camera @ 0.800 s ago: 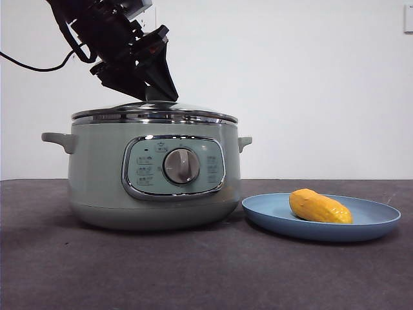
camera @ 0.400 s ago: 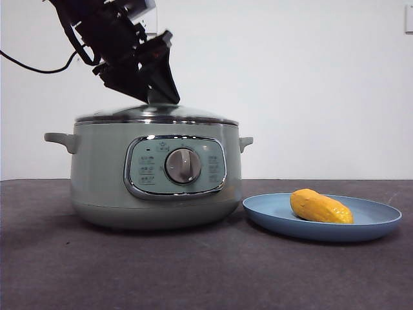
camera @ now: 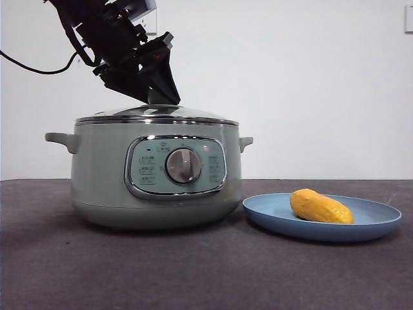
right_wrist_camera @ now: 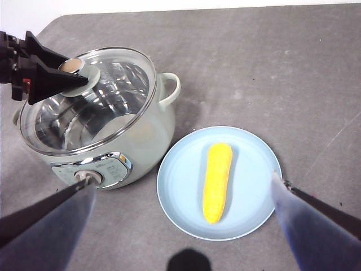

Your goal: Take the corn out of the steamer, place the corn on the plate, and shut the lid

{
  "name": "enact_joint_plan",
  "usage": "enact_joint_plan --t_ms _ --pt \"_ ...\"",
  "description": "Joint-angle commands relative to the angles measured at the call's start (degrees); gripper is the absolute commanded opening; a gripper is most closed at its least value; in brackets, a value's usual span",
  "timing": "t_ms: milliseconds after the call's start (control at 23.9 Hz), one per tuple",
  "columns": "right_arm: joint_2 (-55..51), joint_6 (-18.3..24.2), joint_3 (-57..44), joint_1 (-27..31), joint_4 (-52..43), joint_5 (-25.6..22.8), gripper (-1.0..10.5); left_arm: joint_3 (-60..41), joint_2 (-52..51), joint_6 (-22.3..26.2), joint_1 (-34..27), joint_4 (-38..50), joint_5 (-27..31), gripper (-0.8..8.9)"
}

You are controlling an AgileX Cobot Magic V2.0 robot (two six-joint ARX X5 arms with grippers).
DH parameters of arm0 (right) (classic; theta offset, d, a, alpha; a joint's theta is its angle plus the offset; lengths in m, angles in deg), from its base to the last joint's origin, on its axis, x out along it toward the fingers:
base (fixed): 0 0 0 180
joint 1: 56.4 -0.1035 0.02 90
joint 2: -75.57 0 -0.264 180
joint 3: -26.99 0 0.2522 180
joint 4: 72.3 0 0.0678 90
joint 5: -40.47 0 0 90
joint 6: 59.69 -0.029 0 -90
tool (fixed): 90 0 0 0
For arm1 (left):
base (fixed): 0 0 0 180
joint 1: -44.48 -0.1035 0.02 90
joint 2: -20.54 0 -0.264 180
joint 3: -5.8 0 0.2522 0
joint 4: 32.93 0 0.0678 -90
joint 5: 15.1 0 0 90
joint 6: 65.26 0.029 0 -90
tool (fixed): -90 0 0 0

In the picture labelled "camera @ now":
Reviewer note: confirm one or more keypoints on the blue round plate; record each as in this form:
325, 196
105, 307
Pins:
322, 231

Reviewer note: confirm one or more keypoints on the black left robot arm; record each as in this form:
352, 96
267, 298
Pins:
106, 35

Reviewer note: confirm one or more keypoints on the white wall socket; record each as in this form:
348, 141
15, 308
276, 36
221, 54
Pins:
152, 26

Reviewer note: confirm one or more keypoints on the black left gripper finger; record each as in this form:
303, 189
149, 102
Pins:
126, 84
164, 80

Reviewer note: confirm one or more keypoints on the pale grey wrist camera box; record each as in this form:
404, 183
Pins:
149, 4

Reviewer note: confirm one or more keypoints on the white wall plate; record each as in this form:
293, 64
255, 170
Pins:
409, 19

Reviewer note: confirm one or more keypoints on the pale green electric steamer pot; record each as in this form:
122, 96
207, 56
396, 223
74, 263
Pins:
103, 181

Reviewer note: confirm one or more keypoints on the yellow corn cob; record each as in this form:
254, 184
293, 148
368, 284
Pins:
319, 206

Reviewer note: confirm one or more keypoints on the glass lid with gold-topped knob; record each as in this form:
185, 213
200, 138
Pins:
180, 113

